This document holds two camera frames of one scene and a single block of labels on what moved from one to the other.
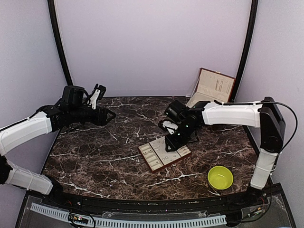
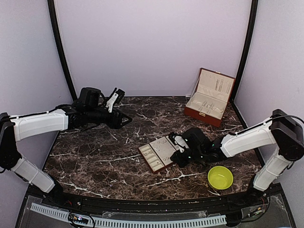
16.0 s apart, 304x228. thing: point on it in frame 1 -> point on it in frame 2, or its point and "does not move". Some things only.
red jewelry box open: x=212 y=85 does not move
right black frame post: x=247 y=49 does not move
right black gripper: x=174 y=145 -> x=180 y=162
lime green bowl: x=220 y=177 does not move
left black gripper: x=100 y=119 -> x=117 y=124
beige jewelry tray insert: x=156 y=156 does not move
